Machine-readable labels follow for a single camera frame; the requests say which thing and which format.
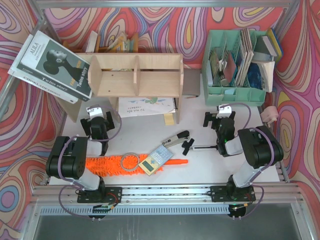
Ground clear tape roll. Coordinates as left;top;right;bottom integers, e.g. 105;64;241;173
120;153;140;172

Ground orange microfiber duster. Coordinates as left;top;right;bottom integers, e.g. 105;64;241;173
84;153;189;177

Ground gold grey calculator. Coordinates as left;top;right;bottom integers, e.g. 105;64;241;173
138;145;174;176

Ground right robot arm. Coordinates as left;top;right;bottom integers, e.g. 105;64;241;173
203;111;284;203

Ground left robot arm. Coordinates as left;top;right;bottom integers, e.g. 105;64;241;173
45;111;122;206

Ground wooden bookshelf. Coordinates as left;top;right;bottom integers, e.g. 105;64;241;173
54;52;185;125

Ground spiral drawing notebook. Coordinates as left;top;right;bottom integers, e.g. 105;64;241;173
118;97;177;118

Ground pencil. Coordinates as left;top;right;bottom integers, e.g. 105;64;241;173
185;95;199;99

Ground grey black stapler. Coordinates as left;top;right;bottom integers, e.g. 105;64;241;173
162;130;190;148

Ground pink tape dispenser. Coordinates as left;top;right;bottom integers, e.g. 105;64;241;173
260;105;279;127

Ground yellow sticky note pad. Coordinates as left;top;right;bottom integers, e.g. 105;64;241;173
163;113;175;126

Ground red notebook in organizer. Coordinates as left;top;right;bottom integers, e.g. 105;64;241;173
223;51;237;83

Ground stack of thin books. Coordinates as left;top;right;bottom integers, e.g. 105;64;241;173
235;28;254;87

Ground books behind shelf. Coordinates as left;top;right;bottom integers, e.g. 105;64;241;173
62;30;140;54

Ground blue yellow book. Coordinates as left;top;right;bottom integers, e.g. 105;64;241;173
266;28;283;59

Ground white book under Twins story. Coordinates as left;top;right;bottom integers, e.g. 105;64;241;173
7;34;79;104

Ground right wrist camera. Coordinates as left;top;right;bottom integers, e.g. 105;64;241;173
216;105;232;119

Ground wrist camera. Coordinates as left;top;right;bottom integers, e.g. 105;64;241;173
86;106;104;119
216;105;232;119

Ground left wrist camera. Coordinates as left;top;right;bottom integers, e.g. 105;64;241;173
86;106;104;119

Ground black handled tool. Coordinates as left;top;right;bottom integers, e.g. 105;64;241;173
181;138;218;156

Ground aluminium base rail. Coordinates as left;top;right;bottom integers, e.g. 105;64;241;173
31;181;304;205

